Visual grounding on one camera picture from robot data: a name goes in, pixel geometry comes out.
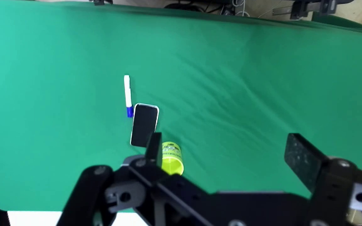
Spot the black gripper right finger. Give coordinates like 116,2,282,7
284,132,362,226

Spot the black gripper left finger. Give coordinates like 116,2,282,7
55,132,205,226

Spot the white marker blue cap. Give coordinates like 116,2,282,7
122,74,135,119

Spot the yellow mug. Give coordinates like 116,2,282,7
160,140,186,177

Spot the black smartphone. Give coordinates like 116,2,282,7
128,101,161,148

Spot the green table cloth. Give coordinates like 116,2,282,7
0,0,362,212

